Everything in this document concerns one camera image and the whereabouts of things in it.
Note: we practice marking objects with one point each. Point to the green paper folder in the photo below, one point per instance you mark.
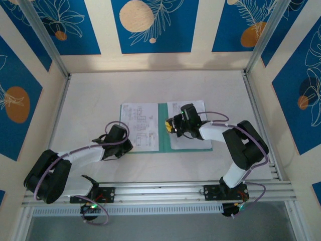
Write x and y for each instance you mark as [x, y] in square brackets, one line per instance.
[163, 140]

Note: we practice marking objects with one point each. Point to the aluminium frame post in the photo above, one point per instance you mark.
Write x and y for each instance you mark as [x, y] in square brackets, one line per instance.
[266, 37]
[45, 37]

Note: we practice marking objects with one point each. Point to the aluminium table side rail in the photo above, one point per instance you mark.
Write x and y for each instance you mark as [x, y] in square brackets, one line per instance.
[59, 113]
[257, 113]

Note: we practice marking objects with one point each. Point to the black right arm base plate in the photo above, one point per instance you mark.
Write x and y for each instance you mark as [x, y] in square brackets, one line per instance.
[210, 192]

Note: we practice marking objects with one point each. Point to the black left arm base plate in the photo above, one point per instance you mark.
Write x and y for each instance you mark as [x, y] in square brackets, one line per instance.
[110, 194]

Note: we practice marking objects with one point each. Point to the white printed paper sheet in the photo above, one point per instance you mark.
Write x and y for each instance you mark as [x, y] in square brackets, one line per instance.
[190, 144]

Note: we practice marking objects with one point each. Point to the aluminium mounting rail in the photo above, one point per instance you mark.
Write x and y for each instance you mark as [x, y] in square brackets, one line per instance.
[160, 190]

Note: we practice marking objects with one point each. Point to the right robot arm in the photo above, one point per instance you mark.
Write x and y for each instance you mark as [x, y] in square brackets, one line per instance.
[245, 150]

